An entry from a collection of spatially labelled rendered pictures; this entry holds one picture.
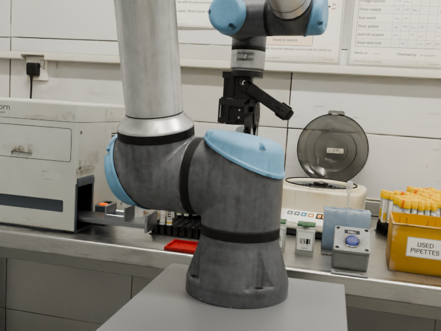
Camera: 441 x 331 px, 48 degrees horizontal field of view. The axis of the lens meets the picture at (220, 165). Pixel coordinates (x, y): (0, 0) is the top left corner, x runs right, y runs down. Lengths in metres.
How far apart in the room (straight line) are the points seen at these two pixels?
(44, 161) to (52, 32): 0.84
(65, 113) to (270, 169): 0.62
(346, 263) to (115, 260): 0.48
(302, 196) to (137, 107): 0.70
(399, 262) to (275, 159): 0.49
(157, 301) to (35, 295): 1.42
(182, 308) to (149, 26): 0.38
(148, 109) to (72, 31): 1.23
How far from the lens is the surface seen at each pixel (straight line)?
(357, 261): 1.03
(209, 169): 0.68
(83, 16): 1.90
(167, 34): 0.70
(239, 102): 1.07
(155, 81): 0.70
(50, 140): 1.19
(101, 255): 1.13
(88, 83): 1.87
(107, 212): 1.17
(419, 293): 1.04
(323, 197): 1.30
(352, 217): 1.14
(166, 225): 1.19
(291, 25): 0.95
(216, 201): 0.68
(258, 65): 1.08
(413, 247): 1.09
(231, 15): 0.97
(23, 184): 1.24
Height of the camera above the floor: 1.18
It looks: 6 degrees down
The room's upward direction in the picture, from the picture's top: 4 degrees clockwise
